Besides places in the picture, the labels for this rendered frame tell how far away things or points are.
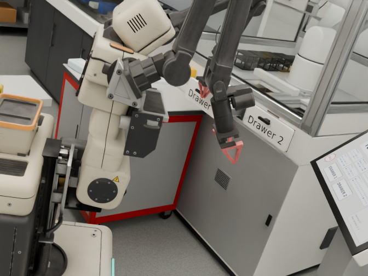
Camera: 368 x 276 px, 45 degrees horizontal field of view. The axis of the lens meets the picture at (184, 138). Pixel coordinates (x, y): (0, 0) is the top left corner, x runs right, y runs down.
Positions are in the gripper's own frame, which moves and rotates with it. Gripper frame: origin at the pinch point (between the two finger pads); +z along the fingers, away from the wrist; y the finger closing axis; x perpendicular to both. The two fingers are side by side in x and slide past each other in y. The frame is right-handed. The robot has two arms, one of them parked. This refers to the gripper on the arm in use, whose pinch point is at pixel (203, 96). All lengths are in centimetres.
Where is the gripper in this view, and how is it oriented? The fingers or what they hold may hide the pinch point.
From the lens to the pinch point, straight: 217.1
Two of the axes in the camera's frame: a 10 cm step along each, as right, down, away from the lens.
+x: -5.4, -5.0, 6.8
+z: -2.4, 8.6, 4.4
